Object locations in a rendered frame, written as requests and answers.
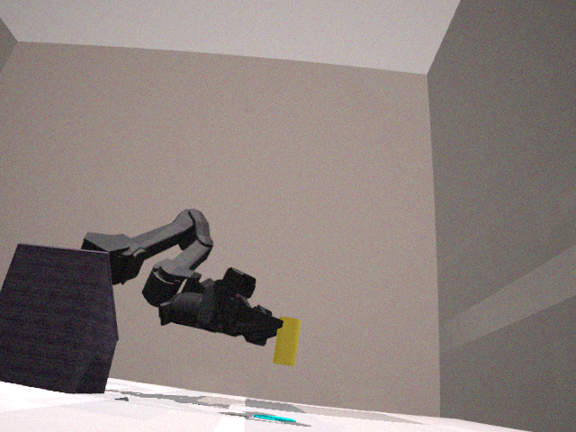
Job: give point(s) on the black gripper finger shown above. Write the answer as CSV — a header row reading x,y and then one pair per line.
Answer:
x,y
246,320
260,336

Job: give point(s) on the yellow cylinder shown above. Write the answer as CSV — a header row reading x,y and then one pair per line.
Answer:
x,y
287,337

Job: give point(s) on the cyan circle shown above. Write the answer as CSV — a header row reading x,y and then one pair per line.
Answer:
x,y
274,418

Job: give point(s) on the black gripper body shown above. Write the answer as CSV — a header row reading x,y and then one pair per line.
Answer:
x,y
211,314

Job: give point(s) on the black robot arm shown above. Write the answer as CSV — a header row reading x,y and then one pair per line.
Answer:
x,y
190,231

